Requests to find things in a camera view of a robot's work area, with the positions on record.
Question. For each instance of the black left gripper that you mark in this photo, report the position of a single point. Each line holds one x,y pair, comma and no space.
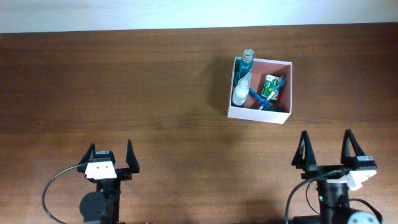
132,168

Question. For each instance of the clear foam soap pump bottle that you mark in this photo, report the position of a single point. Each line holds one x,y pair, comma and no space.
241,90

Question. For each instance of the blue white toothbrush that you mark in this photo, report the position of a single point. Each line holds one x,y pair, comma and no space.
282,82

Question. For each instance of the teal toothpaste tube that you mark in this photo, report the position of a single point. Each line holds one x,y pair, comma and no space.
277,109

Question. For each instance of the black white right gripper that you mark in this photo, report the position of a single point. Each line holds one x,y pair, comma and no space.
308,163

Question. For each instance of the blue disposable razor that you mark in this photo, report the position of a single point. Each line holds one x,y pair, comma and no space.
256,96

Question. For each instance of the green white soap box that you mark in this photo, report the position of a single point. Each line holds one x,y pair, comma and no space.
271,83

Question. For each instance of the teal mouthwash bottle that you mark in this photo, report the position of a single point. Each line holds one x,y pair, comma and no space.
243,66

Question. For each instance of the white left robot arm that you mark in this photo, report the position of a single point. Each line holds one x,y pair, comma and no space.
102,205

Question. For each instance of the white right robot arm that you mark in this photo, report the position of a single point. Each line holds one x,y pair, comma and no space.
335,206

